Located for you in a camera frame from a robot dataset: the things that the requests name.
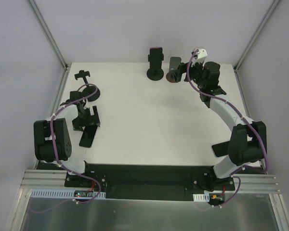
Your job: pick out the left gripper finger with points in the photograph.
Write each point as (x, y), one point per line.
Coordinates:
(78, 125)
(94, 119)

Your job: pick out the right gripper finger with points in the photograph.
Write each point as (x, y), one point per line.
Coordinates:
(182, 67)
(176, 76)

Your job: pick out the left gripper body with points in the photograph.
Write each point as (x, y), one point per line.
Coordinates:
(87, 119)

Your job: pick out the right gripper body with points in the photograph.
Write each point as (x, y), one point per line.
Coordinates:
(183, 70)

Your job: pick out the black stand with wooden base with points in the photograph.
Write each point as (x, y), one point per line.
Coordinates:
(174, 62)

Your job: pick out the black phone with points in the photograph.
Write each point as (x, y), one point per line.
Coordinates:
(88, 135)

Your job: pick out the black round-base clamp stand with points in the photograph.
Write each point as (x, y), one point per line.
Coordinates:
(155, 72)

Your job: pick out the tall black clamp stand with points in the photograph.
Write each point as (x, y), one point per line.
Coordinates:
(86, 84)

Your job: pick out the purple phone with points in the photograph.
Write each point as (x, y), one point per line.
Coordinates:
(155, 58)

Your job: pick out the white-edged phone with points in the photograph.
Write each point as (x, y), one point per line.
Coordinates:
(220, 149)

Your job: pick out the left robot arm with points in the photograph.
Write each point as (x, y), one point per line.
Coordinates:
(52, 142)

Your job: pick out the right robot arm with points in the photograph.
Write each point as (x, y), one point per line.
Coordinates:
(247, 143)

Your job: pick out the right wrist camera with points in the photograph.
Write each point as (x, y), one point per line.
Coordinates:
(199, 55)

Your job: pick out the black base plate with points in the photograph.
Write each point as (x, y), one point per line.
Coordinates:
(140, 182)

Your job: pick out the left white cable duct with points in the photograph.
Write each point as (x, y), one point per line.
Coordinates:
(66, 194)

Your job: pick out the white cable duct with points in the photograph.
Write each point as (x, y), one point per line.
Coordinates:
(66, 194)
(207, 197)

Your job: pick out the right white cable duct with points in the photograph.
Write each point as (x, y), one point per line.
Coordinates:
(207, 197)

